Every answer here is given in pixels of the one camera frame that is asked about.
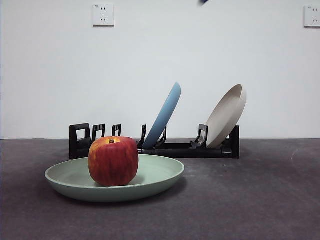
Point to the blue plate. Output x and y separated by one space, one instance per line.
163 117

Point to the beige plate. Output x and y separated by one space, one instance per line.
225 120

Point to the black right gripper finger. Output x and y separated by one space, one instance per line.
203 1

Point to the red apple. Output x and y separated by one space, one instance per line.
113 162

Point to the white wall socket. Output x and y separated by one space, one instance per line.
103 15
312 16

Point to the green plate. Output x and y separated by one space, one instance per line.
155 172

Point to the black plate rack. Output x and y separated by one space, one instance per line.
200 153

